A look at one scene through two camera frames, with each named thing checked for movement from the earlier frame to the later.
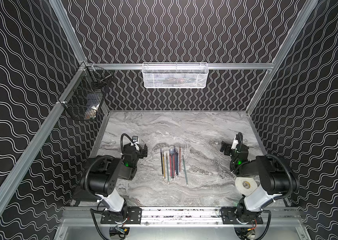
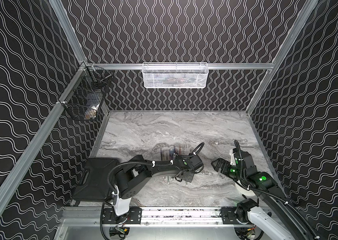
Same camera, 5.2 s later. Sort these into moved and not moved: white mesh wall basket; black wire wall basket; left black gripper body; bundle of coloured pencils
Moved: left black gripper body
Not moved: black wire wall basket; white mesh wall basket; bundle of coloured pencils
